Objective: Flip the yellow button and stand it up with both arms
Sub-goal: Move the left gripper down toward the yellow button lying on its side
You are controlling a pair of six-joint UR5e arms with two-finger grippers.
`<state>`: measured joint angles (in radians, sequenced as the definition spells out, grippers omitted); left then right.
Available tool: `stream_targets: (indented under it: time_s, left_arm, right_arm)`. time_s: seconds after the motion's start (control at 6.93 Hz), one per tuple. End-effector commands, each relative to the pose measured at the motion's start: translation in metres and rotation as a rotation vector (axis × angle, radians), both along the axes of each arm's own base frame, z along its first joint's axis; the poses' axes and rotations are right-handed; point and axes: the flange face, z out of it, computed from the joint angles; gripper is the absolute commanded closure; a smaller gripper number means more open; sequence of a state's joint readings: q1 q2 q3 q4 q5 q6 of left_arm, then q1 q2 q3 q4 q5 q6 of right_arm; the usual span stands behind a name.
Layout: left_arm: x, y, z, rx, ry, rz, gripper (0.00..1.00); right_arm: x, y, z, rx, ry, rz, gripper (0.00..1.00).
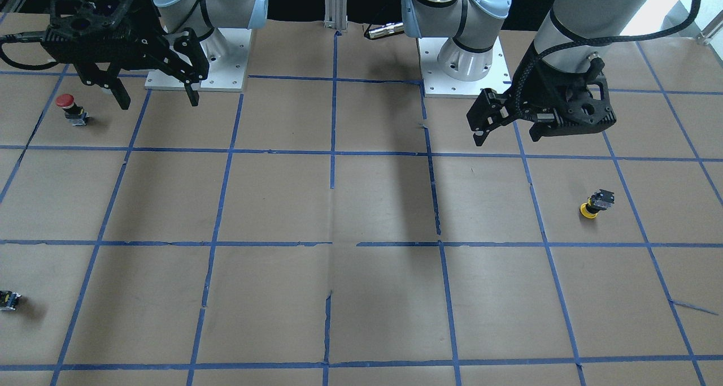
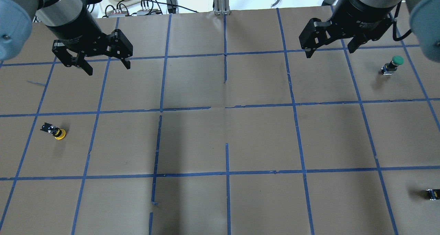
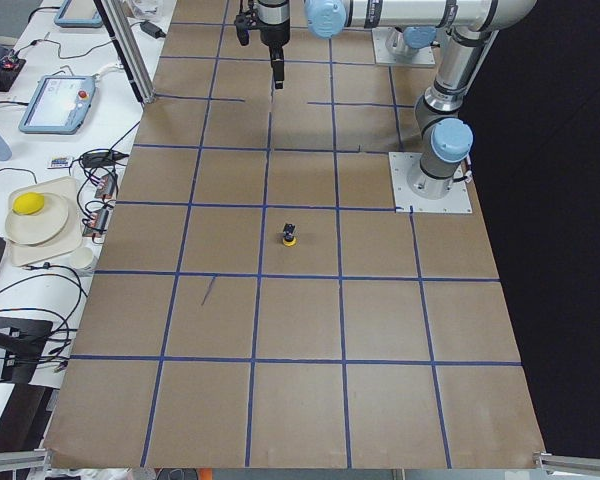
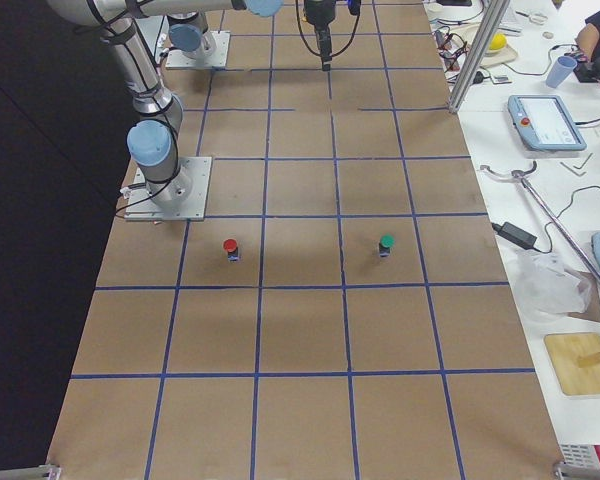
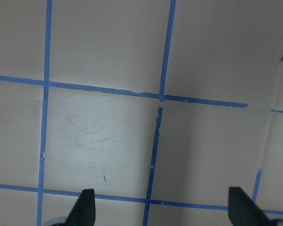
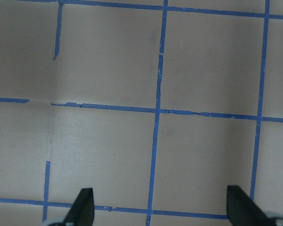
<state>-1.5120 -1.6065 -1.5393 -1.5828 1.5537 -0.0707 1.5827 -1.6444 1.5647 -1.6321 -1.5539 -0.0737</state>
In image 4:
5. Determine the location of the blue plastic cup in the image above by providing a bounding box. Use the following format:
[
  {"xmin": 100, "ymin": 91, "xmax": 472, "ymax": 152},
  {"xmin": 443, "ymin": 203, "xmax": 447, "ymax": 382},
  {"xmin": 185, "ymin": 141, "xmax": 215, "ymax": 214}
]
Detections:
[{"xmin": 545, "ymin": 55, "xmax": 578, "ymax": 89}]

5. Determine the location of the black power adapter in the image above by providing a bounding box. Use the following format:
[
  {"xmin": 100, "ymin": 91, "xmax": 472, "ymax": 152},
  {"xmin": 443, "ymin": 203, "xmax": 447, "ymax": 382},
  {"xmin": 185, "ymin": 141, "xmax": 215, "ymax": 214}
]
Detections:
[{"xmin": 496, "ymin": 222, "xmax": 537, "ymax": 250}]

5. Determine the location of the aluminium frame post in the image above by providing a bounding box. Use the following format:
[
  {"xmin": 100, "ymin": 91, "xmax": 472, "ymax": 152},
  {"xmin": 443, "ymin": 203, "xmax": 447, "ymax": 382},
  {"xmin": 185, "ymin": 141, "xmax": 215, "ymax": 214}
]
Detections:
[{"xmin": 448, "ymin": 0, "xmax": 509, "ymax": 114}]

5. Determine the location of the upper teach pendant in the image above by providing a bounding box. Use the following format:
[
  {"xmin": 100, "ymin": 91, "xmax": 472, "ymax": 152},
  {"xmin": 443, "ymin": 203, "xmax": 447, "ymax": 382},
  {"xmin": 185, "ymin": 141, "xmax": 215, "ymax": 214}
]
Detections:
[{"xmin": 507, "ymin": 95, "xmax": 587, "ymax": 153}]

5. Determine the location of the wooden cutting board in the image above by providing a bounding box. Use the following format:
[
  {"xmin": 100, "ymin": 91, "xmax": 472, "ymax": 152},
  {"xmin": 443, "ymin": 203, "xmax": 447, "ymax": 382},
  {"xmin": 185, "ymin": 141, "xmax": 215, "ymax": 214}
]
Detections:
[{"xmin": 544, "ymin": 333, "xmax": 600, "ymax": 396}]

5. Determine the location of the metal reaching stick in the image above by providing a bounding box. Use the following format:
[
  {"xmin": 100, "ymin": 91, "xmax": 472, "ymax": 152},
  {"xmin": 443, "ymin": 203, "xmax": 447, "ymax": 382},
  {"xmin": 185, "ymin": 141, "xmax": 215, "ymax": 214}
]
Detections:
[{"xmin": 479, "ymin": 160, "xmax": 600, "ymax": 287}]

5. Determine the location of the red push button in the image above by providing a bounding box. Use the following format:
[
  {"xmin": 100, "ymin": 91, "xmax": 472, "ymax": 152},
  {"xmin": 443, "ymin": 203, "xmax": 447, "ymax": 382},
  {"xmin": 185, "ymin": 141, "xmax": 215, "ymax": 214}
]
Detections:
[{"xmin": 223, "ymin": 238, "xmax": 240, "ymax": 262}]

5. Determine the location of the clear plastic bag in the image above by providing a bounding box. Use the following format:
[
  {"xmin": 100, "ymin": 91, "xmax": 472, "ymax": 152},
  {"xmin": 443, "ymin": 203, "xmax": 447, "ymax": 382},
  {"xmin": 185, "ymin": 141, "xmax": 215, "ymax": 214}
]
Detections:
[{"xmin": 505, "ymin": 250, "xmax": 593, "ymax": 324}]

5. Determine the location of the yellow round object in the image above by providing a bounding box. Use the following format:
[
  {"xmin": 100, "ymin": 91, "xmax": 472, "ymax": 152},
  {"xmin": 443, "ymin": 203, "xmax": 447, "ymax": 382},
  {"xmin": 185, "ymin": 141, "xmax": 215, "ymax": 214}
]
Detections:
[{"xmin": 487, "ymin": 33, "xmax": 507, "ymax": 54}]

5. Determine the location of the green push button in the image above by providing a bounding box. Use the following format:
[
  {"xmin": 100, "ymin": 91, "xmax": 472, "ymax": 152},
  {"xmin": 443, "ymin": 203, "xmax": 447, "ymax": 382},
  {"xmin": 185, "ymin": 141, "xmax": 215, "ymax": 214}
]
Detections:
[{"xmin": 378, "ymin": 234, "xmax": 395, "ymax": 258}]

